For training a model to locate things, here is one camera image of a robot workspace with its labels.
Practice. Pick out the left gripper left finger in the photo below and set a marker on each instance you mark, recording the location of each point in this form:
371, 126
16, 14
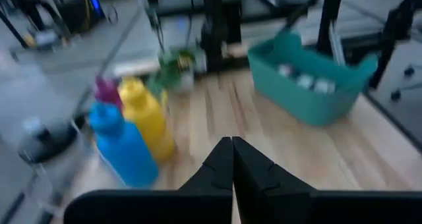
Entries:
165, 207

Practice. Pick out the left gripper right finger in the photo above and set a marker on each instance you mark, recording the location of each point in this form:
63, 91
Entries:
313, 207

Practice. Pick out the blue plastic bottle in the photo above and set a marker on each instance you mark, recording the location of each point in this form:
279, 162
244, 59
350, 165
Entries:
125, 148

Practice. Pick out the yellow plastic bottle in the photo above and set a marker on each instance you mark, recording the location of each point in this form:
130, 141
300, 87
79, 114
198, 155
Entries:
146, 118

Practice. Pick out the red label tuna can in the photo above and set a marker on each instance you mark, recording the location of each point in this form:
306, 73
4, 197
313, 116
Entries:
324, 85

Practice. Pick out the green label tuna can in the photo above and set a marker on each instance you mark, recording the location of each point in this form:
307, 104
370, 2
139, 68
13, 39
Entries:
305, 81

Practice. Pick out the magenta plastic bottle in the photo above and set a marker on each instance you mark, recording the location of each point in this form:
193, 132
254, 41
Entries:
107, 92

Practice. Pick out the picture label food can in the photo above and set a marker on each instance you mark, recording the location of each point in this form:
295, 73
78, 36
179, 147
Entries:
285, 70

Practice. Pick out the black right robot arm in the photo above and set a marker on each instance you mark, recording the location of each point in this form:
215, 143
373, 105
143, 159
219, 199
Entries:
214, 29

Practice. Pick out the clear plastic bin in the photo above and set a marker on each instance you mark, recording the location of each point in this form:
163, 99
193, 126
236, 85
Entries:
79, 184

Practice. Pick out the teal plastic basket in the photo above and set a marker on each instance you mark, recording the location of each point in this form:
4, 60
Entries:
296, 102

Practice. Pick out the green plant white pot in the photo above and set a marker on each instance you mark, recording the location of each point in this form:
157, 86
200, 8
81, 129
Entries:
174, 69

